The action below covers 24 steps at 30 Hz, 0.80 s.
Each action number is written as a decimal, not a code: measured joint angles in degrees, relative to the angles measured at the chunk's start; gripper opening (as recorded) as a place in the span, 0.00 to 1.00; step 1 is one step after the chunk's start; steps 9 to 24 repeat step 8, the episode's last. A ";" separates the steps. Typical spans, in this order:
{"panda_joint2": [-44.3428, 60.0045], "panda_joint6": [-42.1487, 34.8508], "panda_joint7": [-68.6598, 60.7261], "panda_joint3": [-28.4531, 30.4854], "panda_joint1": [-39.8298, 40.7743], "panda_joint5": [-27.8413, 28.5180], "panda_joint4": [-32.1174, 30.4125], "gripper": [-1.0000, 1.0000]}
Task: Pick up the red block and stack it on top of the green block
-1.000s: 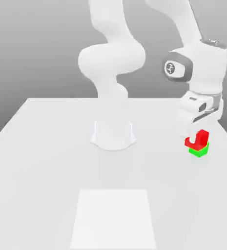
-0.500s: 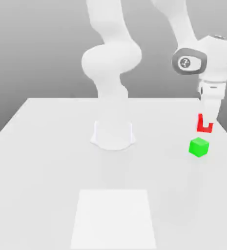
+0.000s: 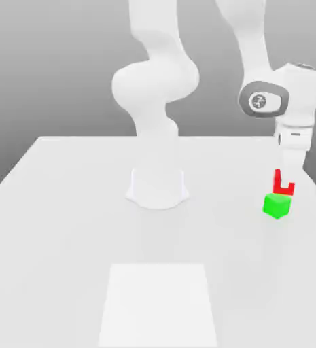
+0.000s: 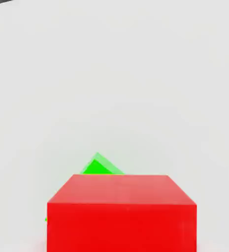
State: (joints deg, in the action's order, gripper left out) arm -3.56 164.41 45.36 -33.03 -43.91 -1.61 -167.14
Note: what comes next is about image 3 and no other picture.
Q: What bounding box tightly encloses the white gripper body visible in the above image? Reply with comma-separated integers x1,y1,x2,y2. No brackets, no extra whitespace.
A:
279,148,309,175

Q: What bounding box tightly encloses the small green cube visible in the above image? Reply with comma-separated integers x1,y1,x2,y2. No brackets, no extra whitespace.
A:
262,193,292,220

